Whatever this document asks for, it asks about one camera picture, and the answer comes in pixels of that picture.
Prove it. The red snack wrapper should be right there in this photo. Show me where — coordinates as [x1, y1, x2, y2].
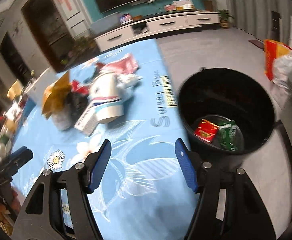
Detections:
[194, 119, 219, 143]

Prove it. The black round trash bin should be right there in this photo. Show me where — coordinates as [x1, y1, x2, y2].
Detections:
[177, 68, 275, 155]

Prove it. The pink plastic bag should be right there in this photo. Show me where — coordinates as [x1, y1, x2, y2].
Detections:
[95, 53, 139, 75]

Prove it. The potted plant by cabinet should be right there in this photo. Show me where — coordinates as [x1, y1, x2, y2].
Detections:
[218, 9, 234, 29]

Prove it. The red orange shopping bag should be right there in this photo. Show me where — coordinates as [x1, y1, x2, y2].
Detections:
[264, 39, 292, 81]

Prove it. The yellow snack bag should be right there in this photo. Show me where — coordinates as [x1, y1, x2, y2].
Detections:
[41, 71, 72, 120]

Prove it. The light blue printed tablecloth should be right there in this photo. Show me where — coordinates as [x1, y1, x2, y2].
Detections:
[12, 39, 198, 239]

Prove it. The white plastic bag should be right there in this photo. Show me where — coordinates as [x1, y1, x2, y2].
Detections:
[272, 51, 292, 89]

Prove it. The white striped paper cup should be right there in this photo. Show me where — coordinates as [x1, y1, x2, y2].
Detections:
[90, 72, 124, 124]

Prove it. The white TV cabinet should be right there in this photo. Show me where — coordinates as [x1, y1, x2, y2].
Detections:
[94, 10, 220, 51]

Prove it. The white grey carton box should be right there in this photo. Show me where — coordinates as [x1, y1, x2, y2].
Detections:
[74, 102, 98, 137]

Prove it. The green snack wrapper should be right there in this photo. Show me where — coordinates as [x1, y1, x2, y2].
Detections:
[218, 120, 238, 151]

